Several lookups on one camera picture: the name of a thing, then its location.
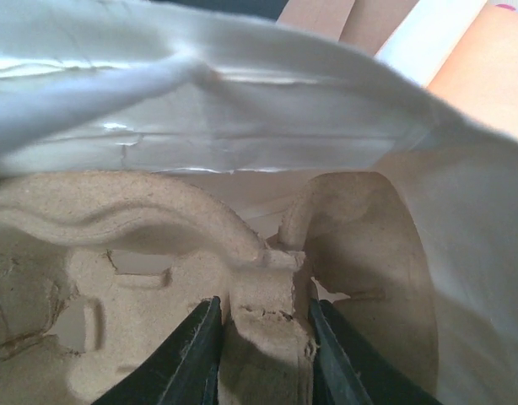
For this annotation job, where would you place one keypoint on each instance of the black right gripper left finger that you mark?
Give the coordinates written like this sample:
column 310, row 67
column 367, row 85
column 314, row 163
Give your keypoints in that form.
column 183, row 369

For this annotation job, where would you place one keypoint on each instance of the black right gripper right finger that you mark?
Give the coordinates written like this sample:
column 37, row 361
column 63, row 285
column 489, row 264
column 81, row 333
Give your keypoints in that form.
column 348, row 370

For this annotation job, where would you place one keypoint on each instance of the single pulp cup carrier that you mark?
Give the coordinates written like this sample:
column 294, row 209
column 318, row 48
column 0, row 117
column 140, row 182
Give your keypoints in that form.
column 96, row 267

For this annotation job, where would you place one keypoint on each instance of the orange paper bag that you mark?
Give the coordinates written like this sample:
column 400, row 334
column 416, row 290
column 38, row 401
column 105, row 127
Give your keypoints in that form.
column 480, row 76
column 249, row 112

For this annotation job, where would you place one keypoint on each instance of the white paper bag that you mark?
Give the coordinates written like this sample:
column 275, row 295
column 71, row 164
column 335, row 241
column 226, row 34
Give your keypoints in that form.
column 420, row 45

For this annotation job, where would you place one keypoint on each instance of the brown kraft paper bag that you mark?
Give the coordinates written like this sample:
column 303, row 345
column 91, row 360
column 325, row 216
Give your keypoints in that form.
column 364, row 24

